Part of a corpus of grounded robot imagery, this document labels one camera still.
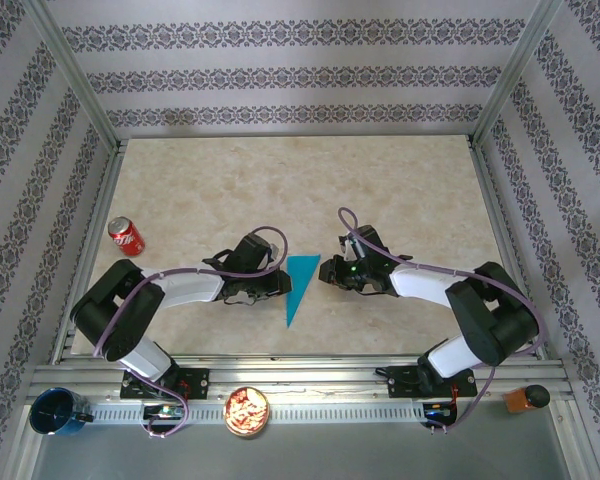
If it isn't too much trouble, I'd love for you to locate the bowl of red food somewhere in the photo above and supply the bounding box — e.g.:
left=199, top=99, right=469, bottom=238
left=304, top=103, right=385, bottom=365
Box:
left=222, top=385, right=271, bottom=438

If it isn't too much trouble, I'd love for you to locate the red soda can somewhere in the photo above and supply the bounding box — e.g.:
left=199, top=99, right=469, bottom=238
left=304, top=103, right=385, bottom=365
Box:
left=107, top=215, right=147, bottom=258

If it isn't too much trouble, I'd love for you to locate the small circuit board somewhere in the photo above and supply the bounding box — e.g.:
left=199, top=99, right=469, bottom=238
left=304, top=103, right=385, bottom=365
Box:
left=142, top=403, right=187, bottom=421
left=423, top=401, right=457, bottom=420

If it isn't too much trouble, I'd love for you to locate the grey metal shelf panel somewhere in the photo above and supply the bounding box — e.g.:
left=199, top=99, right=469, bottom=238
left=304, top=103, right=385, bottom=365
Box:
left=29, top=418, right=572, bottom=480

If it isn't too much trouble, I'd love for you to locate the brown jar with black lid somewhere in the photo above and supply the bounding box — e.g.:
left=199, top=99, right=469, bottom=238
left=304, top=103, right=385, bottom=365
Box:
left=501, top=384, right=552, bottom=415

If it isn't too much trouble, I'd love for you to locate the blue mug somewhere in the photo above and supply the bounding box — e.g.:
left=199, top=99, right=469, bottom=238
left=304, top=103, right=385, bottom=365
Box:
left=29, top=388, right=94, bottom=438

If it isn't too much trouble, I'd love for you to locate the left gripper thin black cable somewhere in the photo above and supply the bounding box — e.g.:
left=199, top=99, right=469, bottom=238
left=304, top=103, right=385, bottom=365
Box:
left=223, top=292, right=262, bottom=308

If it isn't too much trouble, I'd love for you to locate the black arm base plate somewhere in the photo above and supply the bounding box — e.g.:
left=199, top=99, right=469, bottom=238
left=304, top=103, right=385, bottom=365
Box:
left=386, top=364, right=478, bottom=400
left=120, top=368, right=211, bottom=400

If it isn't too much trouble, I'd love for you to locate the slotted cable duct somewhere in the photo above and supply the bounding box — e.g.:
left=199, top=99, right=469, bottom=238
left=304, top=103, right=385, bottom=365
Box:
left=87, top=402, right=428, bottom=422

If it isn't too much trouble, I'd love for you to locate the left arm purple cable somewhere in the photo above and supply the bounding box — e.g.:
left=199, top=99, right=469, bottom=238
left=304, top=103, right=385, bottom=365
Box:
left=93, top=225, right=289, bottom=441

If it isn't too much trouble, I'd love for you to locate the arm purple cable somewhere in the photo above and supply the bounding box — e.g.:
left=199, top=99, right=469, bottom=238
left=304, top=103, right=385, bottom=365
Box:
left=93, top=225, right=289, bottom=441
left=337, top=207, right=549, bottom=436

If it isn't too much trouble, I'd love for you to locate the aluminium side rail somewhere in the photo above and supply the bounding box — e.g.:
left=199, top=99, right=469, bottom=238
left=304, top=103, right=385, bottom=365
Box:
left=49, top=141, right=129, bottom=364
left=467, top=139, right=550, bottom=361

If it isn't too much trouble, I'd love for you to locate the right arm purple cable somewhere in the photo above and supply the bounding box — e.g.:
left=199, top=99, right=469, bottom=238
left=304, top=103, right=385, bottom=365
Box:
left=337, top=207, right=549, bottom=436

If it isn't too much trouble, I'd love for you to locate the aluminium frame post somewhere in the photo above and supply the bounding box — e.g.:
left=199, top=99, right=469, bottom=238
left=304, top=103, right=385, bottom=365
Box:
left=469, top=0, right=566, bottom=149
left=22, top=0, right=122, bottom=151

